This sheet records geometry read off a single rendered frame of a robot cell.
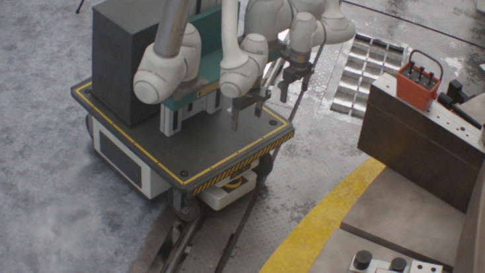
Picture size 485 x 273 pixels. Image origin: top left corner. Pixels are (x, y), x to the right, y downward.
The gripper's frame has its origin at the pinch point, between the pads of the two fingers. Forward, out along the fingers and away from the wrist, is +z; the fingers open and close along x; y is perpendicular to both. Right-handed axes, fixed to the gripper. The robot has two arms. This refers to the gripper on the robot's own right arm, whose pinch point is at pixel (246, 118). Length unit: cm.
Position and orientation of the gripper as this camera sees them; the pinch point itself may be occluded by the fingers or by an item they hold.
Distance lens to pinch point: 306.2
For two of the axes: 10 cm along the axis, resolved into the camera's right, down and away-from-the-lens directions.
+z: -0.9, 7.8, 6.2
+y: -7.0, -4.9, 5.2
